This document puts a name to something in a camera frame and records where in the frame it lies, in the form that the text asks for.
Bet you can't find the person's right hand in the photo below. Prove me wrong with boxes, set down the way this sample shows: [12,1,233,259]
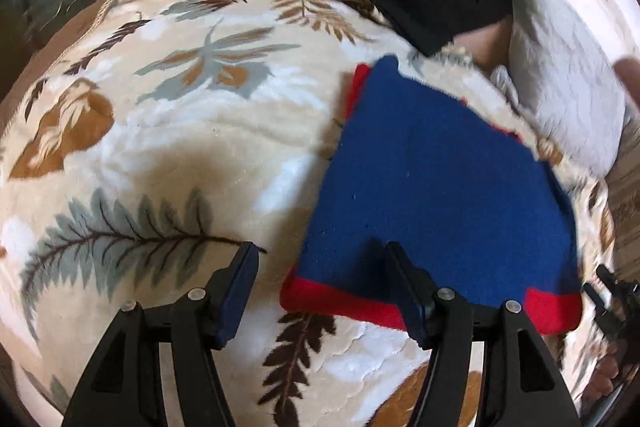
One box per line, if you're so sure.
[584,341,632,404]

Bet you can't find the grey quilted pillow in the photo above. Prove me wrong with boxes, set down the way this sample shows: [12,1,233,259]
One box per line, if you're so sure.
[490,0,632,178]

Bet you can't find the leaf print blanket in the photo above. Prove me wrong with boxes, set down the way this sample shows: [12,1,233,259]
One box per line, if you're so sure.
[0,0,621,427]

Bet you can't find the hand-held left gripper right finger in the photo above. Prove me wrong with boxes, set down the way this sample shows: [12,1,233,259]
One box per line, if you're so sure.
[384,241,583,427]

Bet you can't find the red and blue sweater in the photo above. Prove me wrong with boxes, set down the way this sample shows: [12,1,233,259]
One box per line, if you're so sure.
[279,54,585,337]

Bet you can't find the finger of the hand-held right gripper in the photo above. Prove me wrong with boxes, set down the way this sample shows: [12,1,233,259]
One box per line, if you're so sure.
[582,264,640,343]

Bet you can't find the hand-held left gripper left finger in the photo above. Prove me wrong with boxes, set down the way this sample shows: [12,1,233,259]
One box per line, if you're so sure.
[60,242,261,427]

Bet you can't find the striped brown sofa cushion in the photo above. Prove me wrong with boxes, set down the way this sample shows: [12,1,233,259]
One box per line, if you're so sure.
[605,117,640,268]

